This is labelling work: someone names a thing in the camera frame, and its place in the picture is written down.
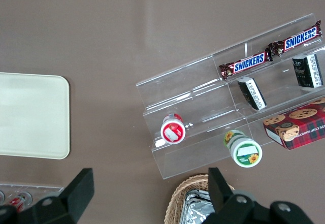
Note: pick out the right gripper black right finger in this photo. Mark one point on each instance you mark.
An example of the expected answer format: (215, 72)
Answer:
(238, 208)

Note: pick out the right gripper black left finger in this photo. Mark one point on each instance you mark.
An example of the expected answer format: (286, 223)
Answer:
(78, 196)

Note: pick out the oval light wicker basket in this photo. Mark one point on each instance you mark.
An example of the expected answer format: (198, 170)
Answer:
(177, 198)

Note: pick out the beige plastic serving tray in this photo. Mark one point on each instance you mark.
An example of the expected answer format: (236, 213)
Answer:
(33, 116)

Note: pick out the clear acrylic bottle rack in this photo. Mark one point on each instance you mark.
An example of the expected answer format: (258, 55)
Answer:
(38, 187)

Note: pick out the aluminium foil container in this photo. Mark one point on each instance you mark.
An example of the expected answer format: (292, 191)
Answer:
(195, 208)

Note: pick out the red cola bottle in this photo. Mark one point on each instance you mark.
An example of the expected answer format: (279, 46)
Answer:
(21, 199)

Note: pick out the green lid yoghurt cup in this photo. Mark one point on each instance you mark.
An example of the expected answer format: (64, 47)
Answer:
(245, 151)

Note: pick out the red tartan cookie box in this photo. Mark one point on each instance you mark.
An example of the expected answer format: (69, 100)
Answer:
(302, 130)

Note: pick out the red lid yoghurt cup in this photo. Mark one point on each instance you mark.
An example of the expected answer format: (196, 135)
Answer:
(173, 131)

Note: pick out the small black white box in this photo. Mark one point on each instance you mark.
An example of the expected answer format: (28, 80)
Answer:
(252, 94)
(307, 70)

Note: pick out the clear acrylic stepped shelf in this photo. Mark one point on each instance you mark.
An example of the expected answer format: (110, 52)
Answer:
(198, 92)

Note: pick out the Snickers chocolate bar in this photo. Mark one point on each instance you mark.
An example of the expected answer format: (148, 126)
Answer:
(298, 39)
(247, 64)

